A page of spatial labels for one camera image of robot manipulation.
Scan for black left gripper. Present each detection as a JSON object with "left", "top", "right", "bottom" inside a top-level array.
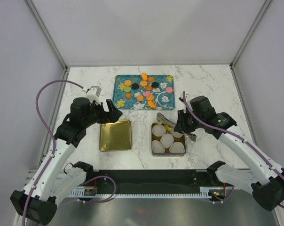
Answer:
[{"left": 83, "top": 99, "right": 122, "bottom": 128}]

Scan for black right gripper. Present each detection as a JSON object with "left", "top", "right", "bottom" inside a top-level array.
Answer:
[{"left": 174, "top": 108, "right": 204, "bottom": 134}]

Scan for gold tin lid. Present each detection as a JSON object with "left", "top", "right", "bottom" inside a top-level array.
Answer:
[{"left": 99, "top": 120, "right": 133, "bottom": 152}]

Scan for silver metal tongs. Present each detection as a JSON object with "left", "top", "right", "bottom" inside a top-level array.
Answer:
[{"left": 156, "top": 113, "right": 197, "bottom": 142}]

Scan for orange fish cookie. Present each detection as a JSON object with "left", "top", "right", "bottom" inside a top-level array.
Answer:
[
  {"left": 148, "top": 101, "right": 157, "bottom": 109},
  {"left": 141, "top": 73, "right": 148, "bottom": 81}
]

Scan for pink sandwich cookie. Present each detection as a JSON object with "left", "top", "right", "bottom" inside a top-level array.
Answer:
[{"left": 143, "top": 91, "right": 151, "bottom": 97}]

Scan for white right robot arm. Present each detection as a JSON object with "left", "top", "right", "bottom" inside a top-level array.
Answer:
[{"left": 174, "top": 96, "right": 284, "bottom": 211}]

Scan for orange ridged cookie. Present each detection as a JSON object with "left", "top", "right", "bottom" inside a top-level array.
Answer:
[{"left": 125, "top": 93, "right": 132, "bottom": 99}]

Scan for square cookie tin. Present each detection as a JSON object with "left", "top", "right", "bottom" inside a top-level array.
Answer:
[{"left": 150, "top": 123, "right": 186, "bottom": 157}]

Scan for teal floral tray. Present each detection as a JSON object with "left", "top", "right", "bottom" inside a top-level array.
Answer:
[{"left": 112, "top": 74, "right": 175, "bottom": 110}]

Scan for green cookie on tray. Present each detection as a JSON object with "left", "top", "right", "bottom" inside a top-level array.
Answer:
[{"left": 123, "top": 86, "right": 131, "bottom": 93}]

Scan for white paper cupcake liner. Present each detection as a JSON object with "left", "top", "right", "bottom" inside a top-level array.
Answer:
[{"left": 152, "top": 124, "right": 166, "bottom": 137}]

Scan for black sandwich cookie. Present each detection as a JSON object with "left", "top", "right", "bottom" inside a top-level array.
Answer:
[
  {"left": 151, "top": 82, "right": 159, "bottom": 89},
  {"left": 132, "top": 83, "right": 139, "bottom": 90}
]

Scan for pink cookie right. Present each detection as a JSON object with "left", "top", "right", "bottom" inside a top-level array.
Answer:
[{"left": 166, "top": 87, "right": 173, "bottom": 93}]

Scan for orange fish cookie top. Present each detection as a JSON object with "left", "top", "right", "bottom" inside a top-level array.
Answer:
[{"left": 141, "top": 73, "right": 148, "bottom": 81}]

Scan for black sandwich cookie right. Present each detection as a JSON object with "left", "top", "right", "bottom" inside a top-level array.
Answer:
[{"left": 151, "top": 82, "right": 159, "bottom": 89}]

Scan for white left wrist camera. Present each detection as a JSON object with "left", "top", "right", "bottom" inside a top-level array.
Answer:
[{"left": 86, "top": 86, "right": 102, "bottom": 105}]

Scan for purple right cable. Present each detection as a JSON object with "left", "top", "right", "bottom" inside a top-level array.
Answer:
[{"left": 182, "top": 91, "right": 284, "bottom": 210}]

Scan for purple cable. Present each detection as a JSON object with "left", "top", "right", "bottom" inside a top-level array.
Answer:
[
  {"left": 21, "top": 80, "right": 85, "bottom": 226},
  {"left": 182, "top": 91, "right": 284, "bottom": 210}
]

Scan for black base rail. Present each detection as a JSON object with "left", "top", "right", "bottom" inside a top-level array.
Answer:
[{"left": 69, "top": 168, "right": 234, "bottom": 197}]

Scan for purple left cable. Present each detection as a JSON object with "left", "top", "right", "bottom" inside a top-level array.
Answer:
[{"left": 21, "top": 80, "right": 85, "bottom": 226}]

